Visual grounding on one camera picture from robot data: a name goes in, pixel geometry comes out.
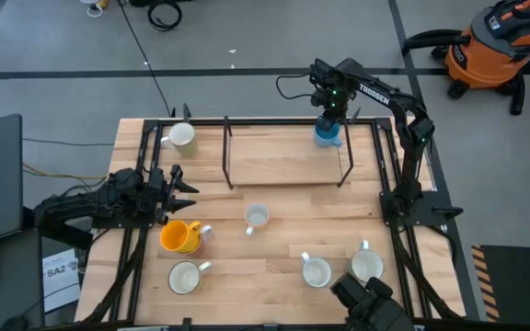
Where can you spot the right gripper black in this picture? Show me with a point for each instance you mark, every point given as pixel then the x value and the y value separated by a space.
pixel 329 94

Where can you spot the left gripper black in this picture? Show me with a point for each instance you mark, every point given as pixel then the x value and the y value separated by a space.
pixel 157 190

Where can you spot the plain blue mug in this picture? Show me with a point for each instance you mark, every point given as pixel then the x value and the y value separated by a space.
pixel 328 139

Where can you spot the bright yellow mug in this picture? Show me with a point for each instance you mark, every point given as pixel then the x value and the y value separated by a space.
pixel 177 236

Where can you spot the pale cream mug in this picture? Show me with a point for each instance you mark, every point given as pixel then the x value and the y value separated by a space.
pixel 182 135

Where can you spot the yellow dotted mug orange rim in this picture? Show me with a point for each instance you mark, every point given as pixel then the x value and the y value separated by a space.
pixel 256 215

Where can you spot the pale grey mug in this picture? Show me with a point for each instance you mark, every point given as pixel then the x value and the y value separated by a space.
pixel 366 265

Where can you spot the blue patterned white mug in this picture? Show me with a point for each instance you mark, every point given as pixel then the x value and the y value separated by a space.
pixel 316 272

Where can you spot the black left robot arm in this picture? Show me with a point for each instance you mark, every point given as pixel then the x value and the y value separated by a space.
pixel 85 202

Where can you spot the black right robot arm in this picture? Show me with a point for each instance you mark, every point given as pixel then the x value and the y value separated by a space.
pixel 412 138

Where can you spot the white paper sign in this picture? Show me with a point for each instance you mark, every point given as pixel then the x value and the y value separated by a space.
pixel 60 280

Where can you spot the orange shop vacuum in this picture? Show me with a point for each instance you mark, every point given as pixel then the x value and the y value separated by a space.
pixel 490 50

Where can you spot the black vacuum wand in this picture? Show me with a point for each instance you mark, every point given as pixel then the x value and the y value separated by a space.
pixel 517 96

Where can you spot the hazard striped black mat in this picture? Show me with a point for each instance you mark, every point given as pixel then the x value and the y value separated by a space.
pixel 518 280

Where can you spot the black frame clamp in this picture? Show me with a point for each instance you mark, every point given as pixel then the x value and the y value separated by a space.
pixel 354 115
pixel 186 111
pixel 187 323

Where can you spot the wooden shelf black metal frame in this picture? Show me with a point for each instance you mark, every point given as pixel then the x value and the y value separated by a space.
pixel 283 156

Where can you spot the black aluminium rig frame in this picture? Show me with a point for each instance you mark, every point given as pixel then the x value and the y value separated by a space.
pixel 200 122

